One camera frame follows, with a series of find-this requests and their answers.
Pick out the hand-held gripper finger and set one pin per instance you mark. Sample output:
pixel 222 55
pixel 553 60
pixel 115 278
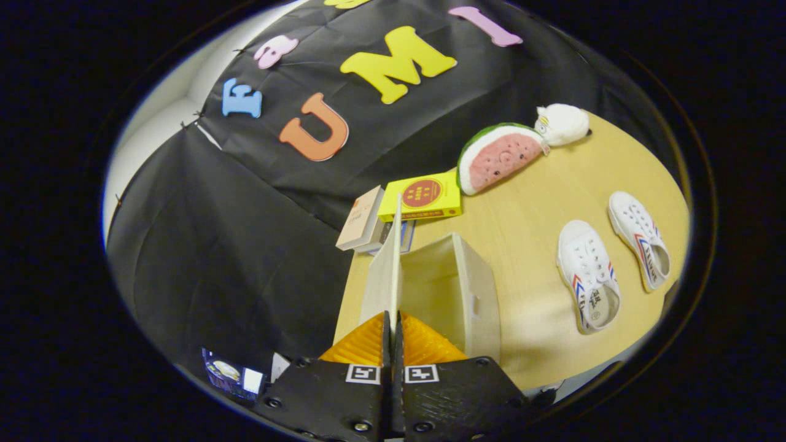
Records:
pixel 387 353
pixel 398 353

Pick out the cream fabric storage box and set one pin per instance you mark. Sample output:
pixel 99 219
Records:
pixel 479 294

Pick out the white canvas shoe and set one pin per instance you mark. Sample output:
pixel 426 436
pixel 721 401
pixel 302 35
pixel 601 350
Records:
pixel 586 264
pixel 635 224

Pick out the white device with dark panel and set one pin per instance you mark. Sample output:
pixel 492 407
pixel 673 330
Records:
pixel 279 366

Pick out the grey book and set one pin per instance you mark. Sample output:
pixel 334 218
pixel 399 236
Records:
pixel 382 238

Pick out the blue book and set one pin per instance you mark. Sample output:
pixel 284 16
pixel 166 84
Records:
pixel 407 236

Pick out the beige book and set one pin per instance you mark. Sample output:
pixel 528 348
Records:
pixel 361 218

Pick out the yellow book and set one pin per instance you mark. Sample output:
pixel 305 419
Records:
pixel 430 196

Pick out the blue lit screen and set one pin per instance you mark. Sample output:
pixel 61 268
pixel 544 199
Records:
pixel 227 371

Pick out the watermelon slice plush toy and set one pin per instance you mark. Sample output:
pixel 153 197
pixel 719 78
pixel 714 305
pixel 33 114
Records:
pixel 500 159

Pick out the white plush toy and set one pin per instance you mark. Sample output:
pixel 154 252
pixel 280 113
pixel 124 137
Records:
pixel 565 123

